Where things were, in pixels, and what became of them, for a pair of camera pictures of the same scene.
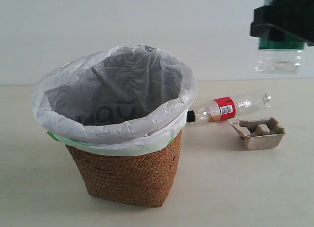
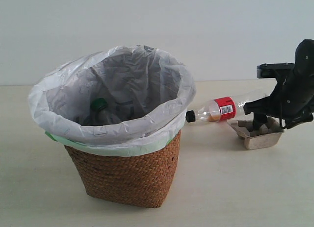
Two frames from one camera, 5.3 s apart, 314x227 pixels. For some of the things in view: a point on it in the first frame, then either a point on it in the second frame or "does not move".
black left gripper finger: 285,19 → 269,105
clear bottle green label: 276,57 → 103,115
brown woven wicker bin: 141,180 does not move
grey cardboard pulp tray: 262,133 does not move
